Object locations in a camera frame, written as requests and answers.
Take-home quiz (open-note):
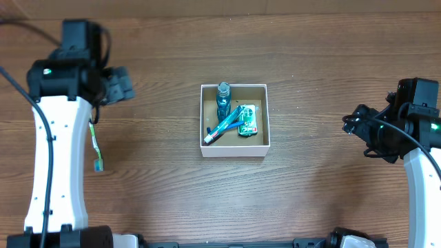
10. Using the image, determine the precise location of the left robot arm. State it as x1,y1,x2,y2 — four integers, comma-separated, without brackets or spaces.
7,20,143,247

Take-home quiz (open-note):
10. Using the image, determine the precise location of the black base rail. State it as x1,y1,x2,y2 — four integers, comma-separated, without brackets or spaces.
113,227,389,248

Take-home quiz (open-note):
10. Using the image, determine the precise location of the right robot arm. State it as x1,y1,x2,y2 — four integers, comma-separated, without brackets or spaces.
342,78,440,247

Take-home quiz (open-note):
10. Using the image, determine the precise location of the white cardboard box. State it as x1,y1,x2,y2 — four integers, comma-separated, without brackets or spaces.
199,84,271,158

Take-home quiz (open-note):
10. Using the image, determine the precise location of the green white toothbrush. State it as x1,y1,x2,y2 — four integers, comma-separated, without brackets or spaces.
89,123,104,172

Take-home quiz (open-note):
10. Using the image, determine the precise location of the blue disposable razor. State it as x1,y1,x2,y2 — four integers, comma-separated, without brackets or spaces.
221,121,245,134

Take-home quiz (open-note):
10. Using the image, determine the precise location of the blue mouthwash bottle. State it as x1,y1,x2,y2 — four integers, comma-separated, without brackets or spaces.
216,82,232,122

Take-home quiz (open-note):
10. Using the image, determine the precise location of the Colgate toothpaste tube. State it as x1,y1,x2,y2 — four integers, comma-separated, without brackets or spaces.
203,105,243,144

